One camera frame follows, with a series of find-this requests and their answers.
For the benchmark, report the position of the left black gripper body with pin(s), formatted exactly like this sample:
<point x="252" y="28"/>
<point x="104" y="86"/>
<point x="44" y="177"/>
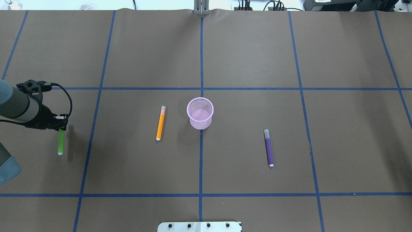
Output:
<point x="45" y="116"/>

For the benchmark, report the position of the green highlighter pen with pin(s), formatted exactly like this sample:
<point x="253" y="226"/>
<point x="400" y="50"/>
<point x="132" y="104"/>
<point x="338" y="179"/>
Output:
<point x="61" y="142"/>

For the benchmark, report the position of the orange highlighter pen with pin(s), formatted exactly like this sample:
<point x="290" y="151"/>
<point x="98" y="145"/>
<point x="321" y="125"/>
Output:
<point x="160" y="123"/>

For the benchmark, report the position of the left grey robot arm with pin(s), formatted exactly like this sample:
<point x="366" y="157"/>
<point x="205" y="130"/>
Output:
<point x="23" y="105"/>

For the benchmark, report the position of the pink mesh pen holder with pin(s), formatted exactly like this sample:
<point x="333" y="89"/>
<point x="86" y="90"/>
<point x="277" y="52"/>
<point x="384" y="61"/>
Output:
<point x="200" y="111"/>

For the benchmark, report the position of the purple highlighter pen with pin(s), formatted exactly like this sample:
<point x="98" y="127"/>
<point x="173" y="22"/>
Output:
<point x="268" y="147"/>

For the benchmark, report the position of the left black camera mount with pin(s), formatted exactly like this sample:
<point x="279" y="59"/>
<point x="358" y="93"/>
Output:
<point x="34" y="89"/>

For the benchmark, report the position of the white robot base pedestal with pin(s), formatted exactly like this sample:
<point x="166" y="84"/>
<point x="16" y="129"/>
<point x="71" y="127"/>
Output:
<point x="211" y="226"/>

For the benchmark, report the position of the aluminium frame post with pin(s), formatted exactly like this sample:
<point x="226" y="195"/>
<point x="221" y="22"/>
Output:
<point x="201" y="7"/>

